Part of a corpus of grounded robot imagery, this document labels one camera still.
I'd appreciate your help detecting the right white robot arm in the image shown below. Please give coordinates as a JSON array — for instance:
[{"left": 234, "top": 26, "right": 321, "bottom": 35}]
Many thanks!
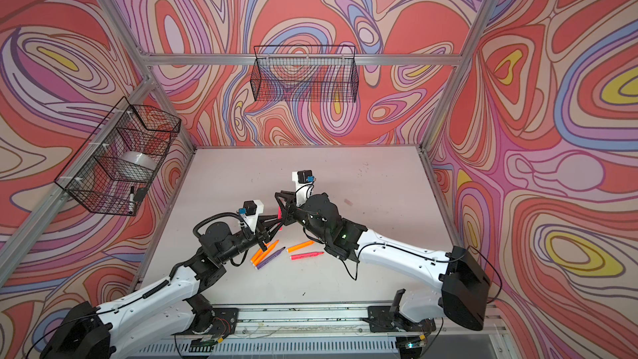
[{"left": 275, "top": 191, "right": 492, "bottom": 331}]

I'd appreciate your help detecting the purple pen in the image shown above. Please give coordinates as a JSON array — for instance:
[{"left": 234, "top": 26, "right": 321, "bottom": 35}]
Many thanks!
[{"left": 256, "top": 247, "right": 286, "bottom": 269}]

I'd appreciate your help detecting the pink highlighter pen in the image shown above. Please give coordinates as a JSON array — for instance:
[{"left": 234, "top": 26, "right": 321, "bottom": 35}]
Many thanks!
[
  {"left": 277, "top": 207, "right": 283, "bottom": 231},
  {"left": 290, "top": 252, "right": 325, "bottom": 261}
]

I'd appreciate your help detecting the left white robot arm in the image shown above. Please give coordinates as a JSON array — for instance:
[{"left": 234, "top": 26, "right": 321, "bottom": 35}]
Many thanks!
[{"left": 40, "top": 210, "right": 287, "bottom": 358}]

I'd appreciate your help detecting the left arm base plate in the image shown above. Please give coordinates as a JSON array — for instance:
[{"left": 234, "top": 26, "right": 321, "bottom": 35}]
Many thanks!
[{"left": 176, "top": 307, "right": 239, "bottom": 337}]

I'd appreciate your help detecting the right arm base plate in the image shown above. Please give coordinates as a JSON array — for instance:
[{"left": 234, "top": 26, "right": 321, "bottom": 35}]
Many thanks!
[{"left": 362, "top": 306, "right": 437, "bottom": 335}]

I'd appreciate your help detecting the orange highlighter pen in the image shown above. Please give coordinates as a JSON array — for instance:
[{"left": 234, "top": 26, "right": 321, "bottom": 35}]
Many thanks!
[{"left": 287, "top": 241, "right": 315, "bottom": 253}]

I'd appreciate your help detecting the black wire basket left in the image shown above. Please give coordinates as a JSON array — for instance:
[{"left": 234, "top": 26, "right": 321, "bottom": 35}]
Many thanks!
[{"left": 55, "top": 98, "right": 181, "bottom": 217}]

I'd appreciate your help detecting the black wire basket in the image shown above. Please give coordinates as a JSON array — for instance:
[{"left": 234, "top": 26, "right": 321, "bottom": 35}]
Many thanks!
[
  {"left": 55, "top": 98, "right": 181, "bottom": 217},
  {"left": 250, "top": 43, "right": 359, "bottom": 103}
]

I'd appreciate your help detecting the black wire basket back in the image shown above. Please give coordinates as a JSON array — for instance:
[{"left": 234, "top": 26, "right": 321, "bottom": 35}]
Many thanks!
[{"left": 250, "top": 43, "right": 359, "bottom": 103}]

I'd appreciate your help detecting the orange pen left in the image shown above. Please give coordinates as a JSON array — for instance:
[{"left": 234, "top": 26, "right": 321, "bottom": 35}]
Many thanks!
[{"left": 251, "top": 248, "right": 267, "bottom": 264}]

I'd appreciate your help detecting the aluminium front rail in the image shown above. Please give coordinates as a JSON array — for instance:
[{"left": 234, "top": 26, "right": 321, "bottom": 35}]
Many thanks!
[{"left": 99, "top": 301, "right": 509, "bottom": 340}]

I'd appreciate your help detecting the orange pen middle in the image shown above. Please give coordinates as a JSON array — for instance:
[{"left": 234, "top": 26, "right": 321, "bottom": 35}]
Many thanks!
[{"left": 253, "top": 240, "right": 279, "bottom": 267}]

